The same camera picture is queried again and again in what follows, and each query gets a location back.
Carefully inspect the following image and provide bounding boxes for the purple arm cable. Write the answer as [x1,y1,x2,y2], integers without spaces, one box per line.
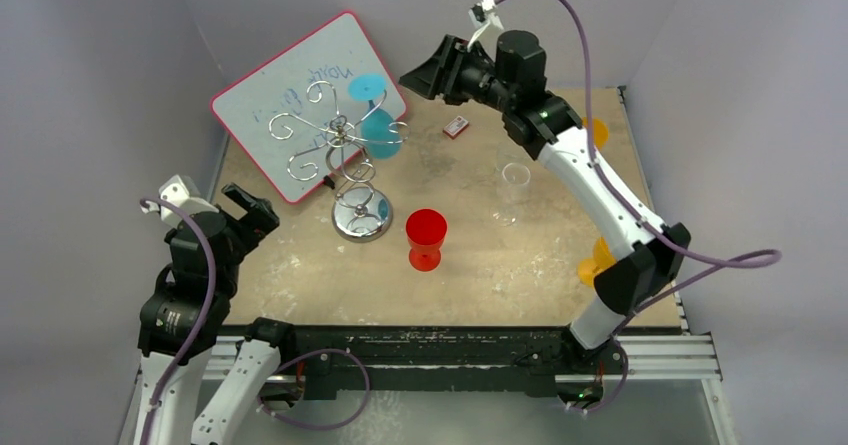
[135,196,220,445]
[493,0,783,337]

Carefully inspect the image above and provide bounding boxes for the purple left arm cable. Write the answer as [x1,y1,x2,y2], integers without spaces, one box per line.
[135,196,220,445]

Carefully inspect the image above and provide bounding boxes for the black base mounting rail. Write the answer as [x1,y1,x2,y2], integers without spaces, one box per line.
[142,324,720,404]

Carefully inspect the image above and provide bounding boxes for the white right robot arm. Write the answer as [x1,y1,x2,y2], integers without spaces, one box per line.
[399,30,691,372]

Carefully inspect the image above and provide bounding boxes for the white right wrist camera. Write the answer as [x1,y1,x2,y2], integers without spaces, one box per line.
[466,0,504,50]

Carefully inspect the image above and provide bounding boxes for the clear glass tumbler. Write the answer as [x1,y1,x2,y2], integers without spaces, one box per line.
[495,142,532,205]

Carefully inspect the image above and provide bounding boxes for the chrome wine glass rack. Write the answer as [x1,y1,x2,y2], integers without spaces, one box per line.
[267,80,410,243]

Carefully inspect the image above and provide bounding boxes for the yellow wine glass near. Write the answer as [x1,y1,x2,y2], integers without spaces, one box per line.
[577,237,616,288]

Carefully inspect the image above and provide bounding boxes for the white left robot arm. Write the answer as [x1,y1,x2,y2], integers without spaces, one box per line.
[133,175,298,444]

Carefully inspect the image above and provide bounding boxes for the yellow wine glass far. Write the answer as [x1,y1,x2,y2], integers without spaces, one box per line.
[582,117,609,150]

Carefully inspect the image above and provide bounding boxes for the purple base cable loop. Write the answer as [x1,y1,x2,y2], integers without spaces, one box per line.
[254,349,370,431]

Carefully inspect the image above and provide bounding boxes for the red plastic wine glass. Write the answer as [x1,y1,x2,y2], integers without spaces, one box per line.
[405,208,448,272]

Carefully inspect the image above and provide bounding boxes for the small red white box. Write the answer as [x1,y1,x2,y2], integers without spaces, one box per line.
[442,116,470,139]

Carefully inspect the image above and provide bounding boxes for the red-framed whiteboard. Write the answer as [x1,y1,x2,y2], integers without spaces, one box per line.
[210,11,407,204]

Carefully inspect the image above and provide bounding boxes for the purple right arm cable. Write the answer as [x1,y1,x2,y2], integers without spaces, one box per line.
[493,0,783,337]

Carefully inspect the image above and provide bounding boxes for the yellow wine glass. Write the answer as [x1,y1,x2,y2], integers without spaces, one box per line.
[582,117,609,150]
[577,237,616,288]

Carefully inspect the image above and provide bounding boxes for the clear wine glass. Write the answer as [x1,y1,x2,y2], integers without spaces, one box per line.
[489,183,525,226]

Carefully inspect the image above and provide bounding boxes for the teal plastic wine glass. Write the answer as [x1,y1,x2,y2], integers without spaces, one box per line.
[347,73,401,159]

